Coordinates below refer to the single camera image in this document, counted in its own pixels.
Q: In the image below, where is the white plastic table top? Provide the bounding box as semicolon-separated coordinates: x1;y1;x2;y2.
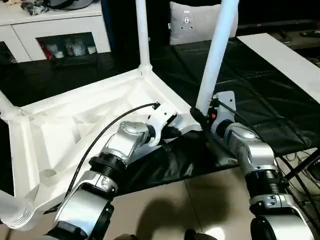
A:
1;68;204;231

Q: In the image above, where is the white plastic table leg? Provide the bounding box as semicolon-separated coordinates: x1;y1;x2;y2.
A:
195;0;241;117
0;189;35;230
135;0;153;76
0;89;22;121

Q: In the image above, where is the grey cushion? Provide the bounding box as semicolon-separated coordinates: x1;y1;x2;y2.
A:
169;1;240;46

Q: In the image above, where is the white glass-door cabinet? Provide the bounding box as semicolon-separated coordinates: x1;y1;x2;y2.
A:
0;2;112;63

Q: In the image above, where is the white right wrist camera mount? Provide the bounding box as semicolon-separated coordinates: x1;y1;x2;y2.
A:
211;90;237;133

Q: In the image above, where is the black clutter pile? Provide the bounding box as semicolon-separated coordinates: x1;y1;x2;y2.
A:
21;2;50;16

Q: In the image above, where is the black stand base bar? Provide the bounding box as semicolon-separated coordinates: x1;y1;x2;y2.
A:
283;147;320;180

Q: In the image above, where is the black work mat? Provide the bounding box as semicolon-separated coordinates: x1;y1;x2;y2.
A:
0;37;320;196

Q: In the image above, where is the grey helmet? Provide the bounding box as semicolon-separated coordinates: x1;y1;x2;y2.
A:
46;0;95;11

